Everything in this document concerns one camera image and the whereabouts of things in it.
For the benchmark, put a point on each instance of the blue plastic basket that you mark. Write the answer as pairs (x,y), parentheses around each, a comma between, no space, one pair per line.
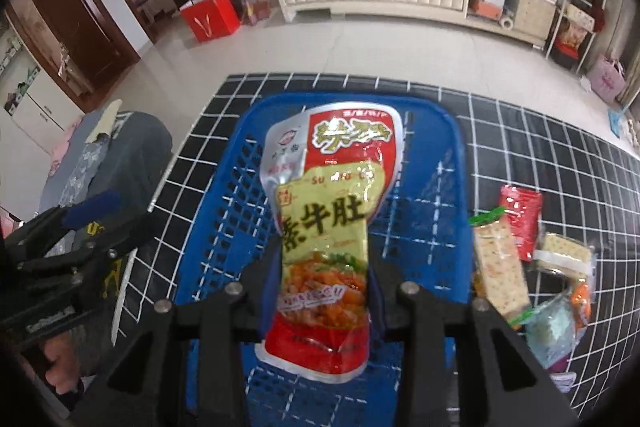
(235,187)

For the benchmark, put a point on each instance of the white metal shelf rack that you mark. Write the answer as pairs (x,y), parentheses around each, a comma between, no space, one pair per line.
(558,14)

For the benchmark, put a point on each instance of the grey cloth covered chair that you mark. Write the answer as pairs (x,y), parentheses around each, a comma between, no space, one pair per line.
(135,147)

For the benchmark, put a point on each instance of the person's left hand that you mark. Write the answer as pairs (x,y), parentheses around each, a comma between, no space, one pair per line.
(57,364)

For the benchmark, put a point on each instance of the black white-grid tablecloth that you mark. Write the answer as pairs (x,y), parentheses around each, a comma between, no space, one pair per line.
(550,147)

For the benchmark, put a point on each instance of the orange box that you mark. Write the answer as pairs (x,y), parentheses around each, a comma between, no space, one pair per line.
(487,7)

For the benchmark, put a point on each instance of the white paper roll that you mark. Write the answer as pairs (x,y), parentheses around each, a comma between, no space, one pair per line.
(506,23)

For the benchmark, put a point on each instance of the red and yellow snack packet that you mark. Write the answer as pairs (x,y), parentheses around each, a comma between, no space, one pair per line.
(325,217)

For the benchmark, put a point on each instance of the pink tote bag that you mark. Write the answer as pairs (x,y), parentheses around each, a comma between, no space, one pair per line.
(606,82)

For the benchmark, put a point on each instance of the red gift bag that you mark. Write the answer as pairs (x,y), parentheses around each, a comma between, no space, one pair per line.
(210,14)

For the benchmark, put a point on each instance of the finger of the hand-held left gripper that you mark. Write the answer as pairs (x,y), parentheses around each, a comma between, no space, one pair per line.
(92,209)
(90,252)

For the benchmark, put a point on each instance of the pink cloth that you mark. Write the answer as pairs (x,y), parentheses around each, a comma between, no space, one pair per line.
(65,147)

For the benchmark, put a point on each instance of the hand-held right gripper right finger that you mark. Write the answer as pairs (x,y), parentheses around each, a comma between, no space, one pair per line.
(375,302)

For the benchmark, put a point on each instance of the white cupboard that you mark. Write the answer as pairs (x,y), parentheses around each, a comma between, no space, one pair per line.
(40,107)

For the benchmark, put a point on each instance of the blue striped clear packet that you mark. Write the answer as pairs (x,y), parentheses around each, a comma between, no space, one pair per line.
(550,327)

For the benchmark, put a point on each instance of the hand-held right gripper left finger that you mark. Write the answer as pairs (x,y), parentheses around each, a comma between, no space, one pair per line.
(269,307)

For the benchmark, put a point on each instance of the long cracker packet green ends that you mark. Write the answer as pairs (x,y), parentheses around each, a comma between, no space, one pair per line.
(497,267)

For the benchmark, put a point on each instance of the brown wooden door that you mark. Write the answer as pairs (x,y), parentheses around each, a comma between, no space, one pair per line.
(75,22)

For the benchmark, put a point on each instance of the small clear cracker packet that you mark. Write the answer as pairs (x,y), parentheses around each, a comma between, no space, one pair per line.
(560,252)

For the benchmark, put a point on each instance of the beige cloth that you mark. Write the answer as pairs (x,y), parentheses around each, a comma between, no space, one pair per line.
(107,122)

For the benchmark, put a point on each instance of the orange snack packet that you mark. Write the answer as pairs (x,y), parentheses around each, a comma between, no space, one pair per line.
(581,304)

